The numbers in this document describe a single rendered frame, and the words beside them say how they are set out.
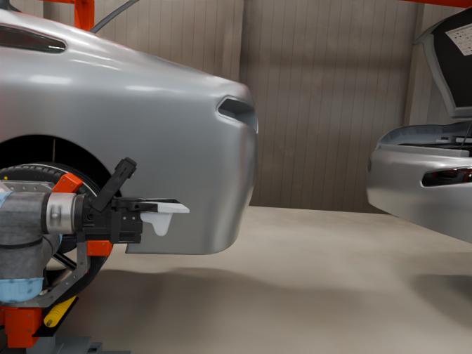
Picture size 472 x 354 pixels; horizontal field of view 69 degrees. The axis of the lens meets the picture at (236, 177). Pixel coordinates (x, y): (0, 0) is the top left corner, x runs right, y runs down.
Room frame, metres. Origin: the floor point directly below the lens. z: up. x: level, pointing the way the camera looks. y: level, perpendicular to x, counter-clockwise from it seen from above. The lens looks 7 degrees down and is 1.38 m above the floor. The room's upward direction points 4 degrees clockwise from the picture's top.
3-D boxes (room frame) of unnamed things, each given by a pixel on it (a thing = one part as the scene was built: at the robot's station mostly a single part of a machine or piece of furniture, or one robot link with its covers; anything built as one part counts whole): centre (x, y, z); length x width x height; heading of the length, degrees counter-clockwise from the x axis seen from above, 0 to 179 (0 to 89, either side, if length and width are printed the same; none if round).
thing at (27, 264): (0.61, 0.39, 1.11); 0.11 x 0.08 x 0.11; 15
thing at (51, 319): (1.53, 0.78, 0.51); 0.29 x 0.06 x 0.06; 7
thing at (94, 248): (1.46, 0.58, 0.85); 0.09 x 0.08 x 0.07; 97
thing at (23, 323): (1.45, 0.90, 0.48); 0.16 x 0.12 x 0.17; 7
